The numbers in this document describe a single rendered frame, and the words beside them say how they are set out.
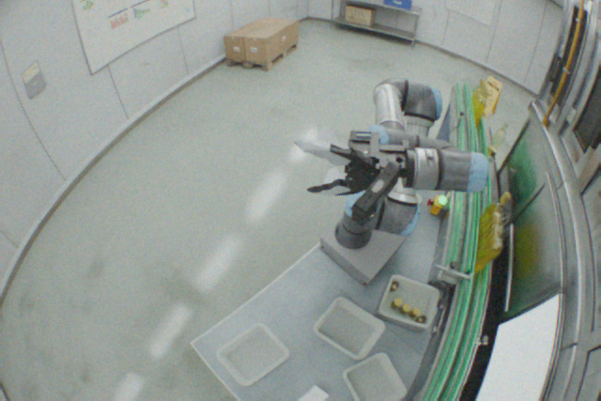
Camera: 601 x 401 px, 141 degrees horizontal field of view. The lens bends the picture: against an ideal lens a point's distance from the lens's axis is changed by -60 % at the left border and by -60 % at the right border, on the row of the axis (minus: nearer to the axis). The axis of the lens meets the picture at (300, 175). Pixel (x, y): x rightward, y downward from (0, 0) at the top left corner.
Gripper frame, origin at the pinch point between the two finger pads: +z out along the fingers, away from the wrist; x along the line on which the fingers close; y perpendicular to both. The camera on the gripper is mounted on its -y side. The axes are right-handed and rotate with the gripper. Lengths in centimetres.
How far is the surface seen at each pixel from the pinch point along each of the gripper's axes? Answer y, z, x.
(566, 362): -42, -68, -7
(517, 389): -49, -64, -24
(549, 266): -12, -76, -25
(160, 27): 245, 237, -42
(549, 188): 16, -84, -25
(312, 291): -12, 4, -67
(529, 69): 480, -445, -222
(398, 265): 4, -31, -74
